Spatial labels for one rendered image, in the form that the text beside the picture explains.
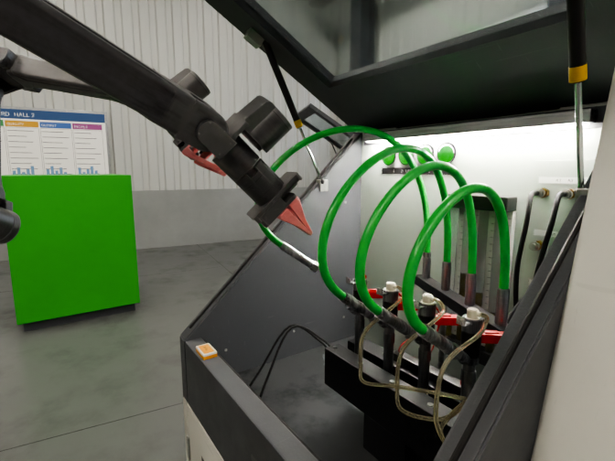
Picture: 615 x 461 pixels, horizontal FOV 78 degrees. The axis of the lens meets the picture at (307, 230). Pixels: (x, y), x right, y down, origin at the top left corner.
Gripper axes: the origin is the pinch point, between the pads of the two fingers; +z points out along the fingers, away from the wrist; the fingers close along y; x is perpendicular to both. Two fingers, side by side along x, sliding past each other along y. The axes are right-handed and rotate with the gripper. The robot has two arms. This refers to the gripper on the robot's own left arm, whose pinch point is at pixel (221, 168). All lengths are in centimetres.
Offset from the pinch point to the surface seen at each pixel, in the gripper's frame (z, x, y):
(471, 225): 41.6, -24.8, -11.8
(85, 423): 5, 150, 129
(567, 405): 60, -11, -32
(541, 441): 62, -6, -30
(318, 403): 51, 21, 9
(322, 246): 26.5, -3.4, -20.3
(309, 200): 14.6, -10.8, 24.6
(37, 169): -357, 211, 475
